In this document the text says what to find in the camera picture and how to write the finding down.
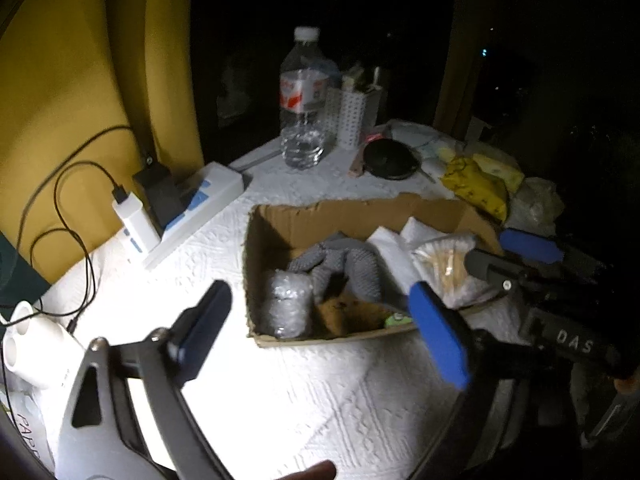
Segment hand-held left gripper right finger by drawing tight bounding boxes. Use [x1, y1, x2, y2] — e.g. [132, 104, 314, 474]
[407, 281, 507, 480]

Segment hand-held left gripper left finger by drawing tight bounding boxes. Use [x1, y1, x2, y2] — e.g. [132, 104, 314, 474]
[55, 280, 235, 480]

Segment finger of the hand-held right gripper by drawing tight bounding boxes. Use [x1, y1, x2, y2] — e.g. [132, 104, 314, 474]
[499, 228, 566, 266]
[464, 248, 532, 292]

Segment tan pad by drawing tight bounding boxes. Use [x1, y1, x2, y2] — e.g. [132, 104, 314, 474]
[413, 234, 502, 310]

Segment bubble wrap roll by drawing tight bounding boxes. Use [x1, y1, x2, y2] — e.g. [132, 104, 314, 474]
[261, 270, 314, 339]

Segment white waffle towel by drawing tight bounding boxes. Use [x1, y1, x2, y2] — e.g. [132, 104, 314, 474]
[368, 216, 454, 294]

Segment brown coir scrub pad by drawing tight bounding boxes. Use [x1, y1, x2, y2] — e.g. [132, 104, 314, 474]
[315, 295, 388, 337]

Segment grey grip sock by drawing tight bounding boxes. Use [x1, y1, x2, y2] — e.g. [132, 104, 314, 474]
[287, 231, 402, 307]

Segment brown cardboard box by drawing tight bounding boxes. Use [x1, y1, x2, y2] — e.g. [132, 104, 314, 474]
[241, 192, 507, 349]

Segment person's left hand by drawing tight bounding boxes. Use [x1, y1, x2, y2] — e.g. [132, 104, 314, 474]
[277, 460, 339, 480]

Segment crumpled clear plastic bag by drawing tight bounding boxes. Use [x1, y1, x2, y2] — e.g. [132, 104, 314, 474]
[507, 177, 567, 237]

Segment yellow patterned packet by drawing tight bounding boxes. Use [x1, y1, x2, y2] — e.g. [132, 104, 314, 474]
[442, 156, 509, 224]

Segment pale yellow tissue packet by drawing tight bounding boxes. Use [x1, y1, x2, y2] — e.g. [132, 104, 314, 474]
[472, 152, 526, 194]

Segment white charger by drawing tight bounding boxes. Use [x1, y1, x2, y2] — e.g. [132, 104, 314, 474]
[111, 199, 161, 257]

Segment black power adapter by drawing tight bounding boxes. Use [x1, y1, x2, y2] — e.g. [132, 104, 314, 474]
[132, 157, 186, 234]

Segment white tissue packets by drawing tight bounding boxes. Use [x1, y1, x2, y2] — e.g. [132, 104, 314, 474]
[387, 121, 469, 162]

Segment white power strip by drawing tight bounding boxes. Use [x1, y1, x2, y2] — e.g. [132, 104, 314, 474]
[121, 161, 245, 271]

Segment dark green book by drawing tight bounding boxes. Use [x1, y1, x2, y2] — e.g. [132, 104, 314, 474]
[0, 232, 52, 307]

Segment white printed bag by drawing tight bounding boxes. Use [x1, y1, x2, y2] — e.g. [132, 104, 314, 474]
[0, 390, 55, 480]

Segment white perforated basket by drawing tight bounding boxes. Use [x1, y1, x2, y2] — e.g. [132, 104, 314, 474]
[325, 85, 384, 150]

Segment green box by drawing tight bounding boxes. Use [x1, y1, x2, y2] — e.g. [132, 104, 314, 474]
[341, 62, 364, 92]

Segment clear plastic water bottle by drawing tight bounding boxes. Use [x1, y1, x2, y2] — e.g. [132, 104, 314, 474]
[279, 26, 334, 170]

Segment black charger cable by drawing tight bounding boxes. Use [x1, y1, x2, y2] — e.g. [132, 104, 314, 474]
[22, 160, 127, 334]

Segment black adapter cable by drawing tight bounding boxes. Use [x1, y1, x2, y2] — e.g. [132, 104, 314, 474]
[0, 125, 152, 222]

